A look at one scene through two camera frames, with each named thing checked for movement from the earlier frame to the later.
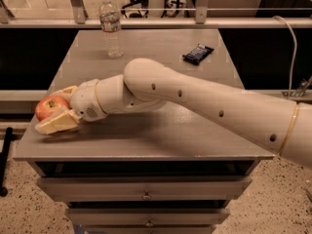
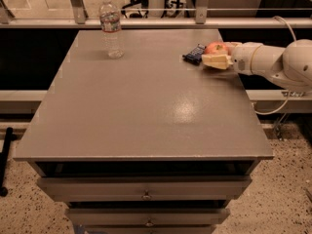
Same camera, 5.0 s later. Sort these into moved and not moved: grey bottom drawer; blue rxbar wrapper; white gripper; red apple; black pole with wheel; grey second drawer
Moved: white gripper; red apple
Not moved: black pole with wheel; blue rxbar wrapper; grey bottom drawer; grey second drawer
